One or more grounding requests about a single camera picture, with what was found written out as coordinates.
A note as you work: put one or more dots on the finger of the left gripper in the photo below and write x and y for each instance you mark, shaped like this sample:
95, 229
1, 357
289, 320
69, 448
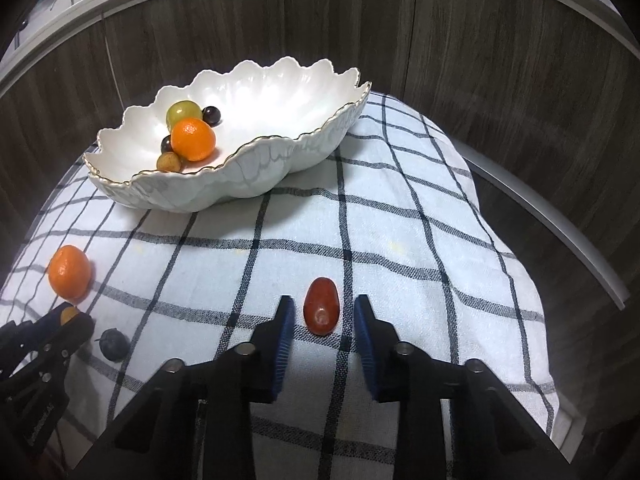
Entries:
75, 332
50, 317

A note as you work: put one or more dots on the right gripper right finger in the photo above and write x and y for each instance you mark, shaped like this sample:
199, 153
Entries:
454, 420

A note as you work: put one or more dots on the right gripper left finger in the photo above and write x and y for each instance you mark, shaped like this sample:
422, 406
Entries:
194, 421

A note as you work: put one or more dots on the red oblong grape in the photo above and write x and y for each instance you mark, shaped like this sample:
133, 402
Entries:
321, 308

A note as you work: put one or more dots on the small tan longan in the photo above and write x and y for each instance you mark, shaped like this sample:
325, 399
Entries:
169, 162

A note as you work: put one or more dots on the dark plum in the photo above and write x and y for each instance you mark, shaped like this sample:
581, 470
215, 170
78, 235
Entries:
165, 146
211, 115

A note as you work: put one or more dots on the orange mandarin with stem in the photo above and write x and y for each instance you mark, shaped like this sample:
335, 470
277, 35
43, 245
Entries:
192, 139

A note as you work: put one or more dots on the yellow-green round fruit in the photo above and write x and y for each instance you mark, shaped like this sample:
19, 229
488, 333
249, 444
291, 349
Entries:
181, 110

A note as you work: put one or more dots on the tan longan fruit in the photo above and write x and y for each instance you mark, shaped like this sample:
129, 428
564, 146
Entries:
68, 314

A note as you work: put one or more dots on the dark blue blueberry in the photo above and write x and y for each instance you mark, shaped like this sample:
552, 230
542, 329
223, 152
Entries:
114, 345

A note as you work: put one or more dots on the white scalloped ceramic bowl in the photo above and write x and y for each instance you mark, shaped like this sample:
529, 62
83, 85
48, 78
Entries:
275, 120

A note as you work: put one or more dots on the white black checkered cloth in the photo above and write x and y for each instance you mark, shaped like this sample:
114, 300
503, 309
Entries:
392, 215

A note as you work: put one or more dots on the dark wood cabinet fronts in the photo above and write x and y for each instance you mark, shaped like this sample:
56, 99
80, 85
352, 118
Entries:
532, 85

